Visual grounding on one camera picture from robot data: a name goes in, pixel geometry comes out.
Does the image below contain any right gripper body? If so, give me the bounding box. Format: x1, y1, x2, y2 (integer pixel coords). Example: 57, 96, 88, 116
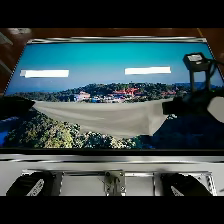
162, 97, 190, 118

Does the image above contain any pale grey shirt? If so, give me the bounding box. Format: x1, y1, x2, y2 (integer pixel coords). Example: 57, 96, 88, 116
31, 97, 175, 140

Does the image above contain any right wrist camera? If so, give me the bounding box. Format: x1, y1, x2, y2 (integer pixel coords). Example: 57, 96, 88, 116
182, 52, 215, 95

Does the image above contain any black cable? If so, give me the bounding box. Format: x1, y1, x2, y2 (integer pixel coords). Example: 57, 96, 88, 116
209, 58, 224, 80

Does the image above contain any silver frame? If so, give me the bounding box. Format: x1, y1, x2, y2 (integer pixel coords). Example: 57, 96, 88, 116
0, 153, 224, 197

